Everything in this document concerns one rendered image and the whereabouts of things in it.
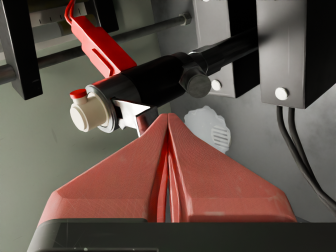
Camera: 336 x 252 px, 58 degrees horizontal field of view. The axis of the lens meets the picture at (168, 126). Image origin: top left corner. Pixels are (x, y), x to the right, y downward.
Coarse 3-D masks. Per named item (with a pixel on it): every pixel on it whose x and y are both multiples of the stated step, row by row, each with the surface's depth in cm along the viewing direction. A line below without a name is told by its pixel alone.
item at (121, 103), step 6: (114, 102) 15; (120, 102) 15; (126, 102) 14; (132, 102) 14; (138, 102) 14; (120, 108) 15; (126, 108) 15; (132, 108) 14; (138, 108) 14; (144, 108) 14; (156, 108) 13; (126, 114) 15; (132, 114) 15; (156, 114) 13; (120, 120) 16; (126, 120) 15; (132, 120) 15; (120, 126) 16; (126, 126) 16; (132, 126) 15
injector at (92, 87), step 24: (216, 48) 21; (240, 48) 23; (120, 72) 17; (144, 72) 17; (168, 72) 18; (192, 72) 17; (120, 96) 16; (144, 96) 17; (168, 96) 18; (192, 96) 17
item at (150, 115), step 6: (150, 108) 13; (138, 114) 13; (144, 114) 13; (150, 114) 13; (138, 120) 13; (144, 120) 13; (150, 120) 13; (138, 126) 13; (144, 126) 13; (138, 132) 13
